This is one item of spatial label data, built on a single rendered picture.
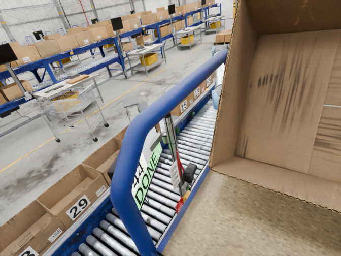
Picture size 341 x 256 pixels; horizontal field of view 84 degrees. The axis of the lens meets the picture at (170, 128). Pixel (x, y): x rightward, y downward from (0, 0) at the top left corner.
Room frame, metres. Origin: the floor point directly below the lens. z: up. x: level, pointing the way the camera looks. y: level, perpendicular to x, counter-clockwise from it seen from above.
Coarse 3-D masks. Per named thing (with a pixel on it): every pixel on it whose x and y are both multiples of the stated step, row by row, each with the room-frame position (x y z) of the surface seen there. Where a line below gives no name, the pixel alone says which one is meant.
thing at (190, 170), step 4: (192, 164) 0.98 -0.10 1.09; (188, 168) 0.95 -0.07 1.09; (192, 168) 0.94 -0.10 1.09; (196, 168) 0.96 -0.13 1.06; (184, 172) 0.92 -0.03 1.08; (188, 172) 0.91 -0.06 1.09; (192, 172) 0.91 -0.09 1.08; (184, 176) 0.91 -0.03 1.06; (188, 176) 0.89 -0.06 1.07; (192, 176) 0.90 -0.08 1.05; (192, 180) 0.92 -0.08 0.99
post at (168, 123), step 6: (168, 120) 0.90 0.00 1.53; (168, 126) 0.90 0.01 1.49; (168, 132) 0.92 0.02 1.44; (174, 132) 0.92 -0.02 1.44; (168, 138) 0.91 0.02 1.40; (174, 138) 0.92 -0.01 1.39; (174, 144) 0.90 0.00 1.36; (174, 150) 0.90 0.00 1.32; (174, 156) 0.91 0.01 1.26; (180, 168) 0.92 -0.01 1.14; (180, 186) 0.91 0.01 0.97; (180, 192) 0.91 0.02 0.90
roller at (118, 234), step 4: (104, 220) 0.91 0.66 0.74; (100, 224) 0.89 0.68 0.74; (104, 224) 0.88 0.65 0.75; (108, 224) 0.87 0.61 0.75; (104, 228) 0.85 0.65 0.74; (108, 228) 0.84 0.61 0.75; (112, 228) 0.83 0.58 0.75; (112, 232) 0.80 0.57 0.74; (116, 232) 0.79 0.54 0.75; (120, 232) 0.79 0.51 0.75; (116, 236) 0.77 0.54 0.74; (120, 236) 0.76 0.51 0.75; (124, 236) 0.75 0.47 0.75; (120, 240) 0.74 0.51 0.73; (124, 240) 0.72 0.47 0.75; (128, 240) 0.72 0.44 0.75; (128, 244) 0.69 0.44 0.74; (132, 244) 0.68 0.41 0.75; (132, 248) 0.67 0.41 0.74; (136, 248) 0.66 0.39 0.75
